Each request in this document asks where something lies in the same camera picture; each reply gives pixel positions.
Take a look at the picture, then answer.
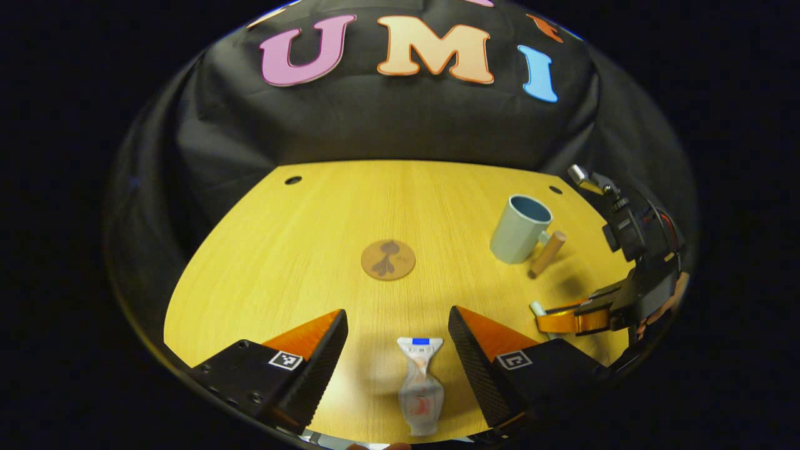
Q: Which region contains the white toothpaste tube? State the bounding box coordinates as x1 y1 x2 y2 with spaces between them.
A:
397 337 446 437

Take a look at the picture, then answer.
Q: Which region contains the wooden desktop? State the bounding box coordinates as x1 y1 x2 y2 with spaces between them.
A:
164 159 635 444

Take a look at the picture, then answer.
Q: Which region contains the black backdrop cloth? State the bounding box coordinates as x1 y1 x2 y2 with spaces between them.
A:
103 0 698 351

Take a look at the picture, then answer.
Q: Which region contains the round cork coaster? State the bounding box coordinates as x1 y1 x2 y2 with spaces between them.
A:
361 239 417 281

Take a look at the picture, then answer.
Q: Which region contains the pale green cup wooden handle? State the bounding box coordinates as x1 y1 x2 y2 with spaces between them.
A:
489 194 568 279

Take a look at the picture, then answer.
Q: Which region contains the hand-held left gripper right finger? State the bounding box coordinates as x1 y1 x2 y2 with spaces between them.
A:
447 305 610 432

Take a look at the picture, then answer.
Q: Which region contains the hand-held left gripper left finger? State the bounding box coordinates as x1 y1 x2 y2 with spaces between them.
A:
186 308 349 436

